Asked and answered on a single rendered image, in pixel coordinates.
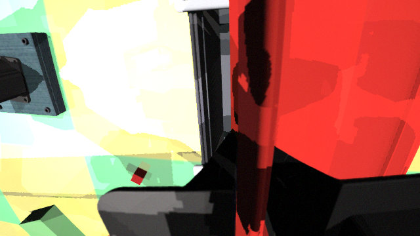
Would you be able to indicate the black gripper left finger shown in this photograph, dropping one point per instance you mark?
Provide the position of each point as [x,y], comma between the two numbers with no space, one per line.
[205,206]

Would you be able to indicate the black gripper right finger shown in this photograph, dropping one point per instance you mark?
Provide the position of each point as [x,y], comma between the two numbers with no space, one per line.
[304,201]

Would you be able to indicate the green rectangular block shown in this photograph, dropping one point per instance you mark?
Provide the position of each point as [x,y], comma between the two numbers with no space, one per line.
[49,221]

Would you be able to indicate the small red block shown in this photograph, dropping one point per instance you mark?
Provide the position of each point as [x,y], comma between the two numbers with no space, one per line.
[138,176]

